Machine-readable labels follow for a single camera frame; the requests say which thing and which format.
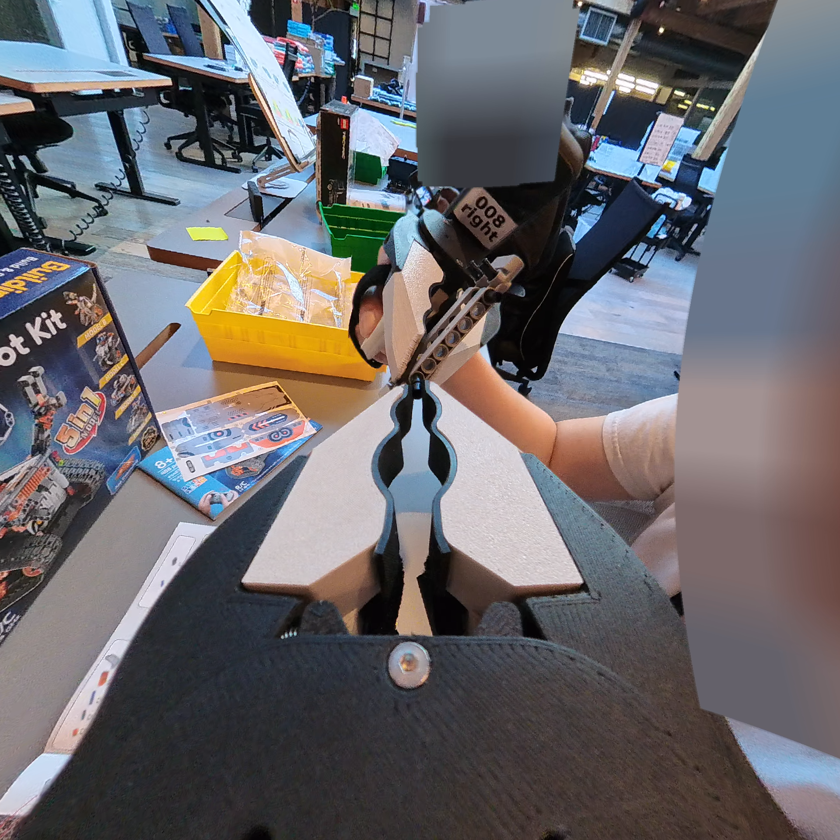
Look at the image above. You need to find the person's right hand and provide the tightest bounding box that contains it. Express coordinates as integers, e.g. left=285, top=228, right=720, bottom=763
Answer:
left=357, top=246, right=395, bottom=365

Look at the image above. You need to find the blue robot kit box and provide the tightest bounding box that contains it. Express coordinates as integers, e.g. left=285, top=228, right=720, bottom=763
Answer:
left=0, top=248, right=161, bottom=647

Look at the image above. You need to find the open instruction booklet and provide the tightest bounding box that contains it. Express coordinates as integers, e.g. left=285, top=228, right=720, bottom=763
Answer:
left=0, top=521, right=217, bottom=818

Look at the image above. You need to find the wood-edged neighbouring desk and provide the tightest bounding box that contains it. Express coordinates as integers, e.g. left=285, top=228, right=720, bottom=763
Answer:
left=146, top=112, right=421, bottom=273

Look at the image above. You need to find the green bin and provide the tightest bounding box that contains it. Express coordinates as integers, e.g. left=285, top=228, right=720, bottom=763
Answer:
left=318, top=200, right=409, bottom=273

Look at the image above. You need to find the yellow bag bin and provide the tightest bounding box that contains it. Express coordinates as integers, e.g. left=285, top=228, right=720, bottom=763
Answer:
left=185, top=249, right=388, bottom=383

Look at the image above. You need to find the pile of clear plastic bags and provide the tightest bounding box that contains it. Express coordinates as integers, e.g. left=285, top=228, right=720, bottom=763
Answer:
left=226, top=230, right=358, bottom=329

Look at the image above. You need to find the light grey holed beam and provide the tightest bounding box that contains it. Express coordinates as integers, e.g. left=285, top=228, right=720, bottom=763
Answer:
left=390, top=255, right=526, bottom=387

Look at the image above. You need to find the black product box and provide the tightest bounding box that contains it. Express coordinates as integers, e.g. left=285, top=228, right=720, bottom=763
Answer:
left=315, top=100, right=361, bottom=207

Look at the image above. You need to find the person's right forearm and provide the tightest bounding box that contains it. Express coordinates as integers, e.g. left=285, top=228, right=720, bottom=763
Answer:
left=433, top=351, right=618, bottom=503

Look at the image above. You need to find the sticker sheet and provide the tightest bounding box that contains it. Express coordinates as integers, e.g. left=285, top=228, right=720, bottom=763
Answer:
left=156, top=382, right=309, bottom=475

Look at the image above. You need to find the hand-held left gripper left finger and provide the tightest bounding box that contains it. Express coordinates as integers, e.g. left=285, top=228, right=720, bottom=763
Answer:
left=241, top=386, right=411, bottom=636

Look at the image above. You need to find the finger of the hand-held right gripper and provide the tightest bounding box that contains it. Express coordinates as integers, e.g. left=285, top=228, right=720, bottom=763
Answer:
left=381, top=211, right=450, bottom=383
left=427, top=302, right=505, bottom=387

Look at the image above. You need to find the empty office desk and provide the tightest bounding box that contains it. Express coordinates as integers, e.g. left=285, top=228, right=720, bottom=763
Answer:
left=0, top=39, right=173, bottom=204

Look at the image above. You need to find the blue cover booklet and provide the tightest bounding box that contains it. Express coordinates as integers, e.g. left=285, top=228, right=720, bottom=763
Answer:
left=136, top=420, right=324, bottom=513

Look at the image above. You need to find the tilted instruction board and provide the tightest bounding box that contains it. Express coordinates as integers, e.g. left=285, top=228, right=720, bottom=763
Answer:
left=197, top=0, right=317, bottom=173

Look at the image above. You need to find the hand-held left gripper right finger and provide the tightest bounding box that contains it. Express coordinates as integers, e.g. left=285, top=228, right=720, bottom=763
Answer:
left=420, top=382, right=585, bottom=636

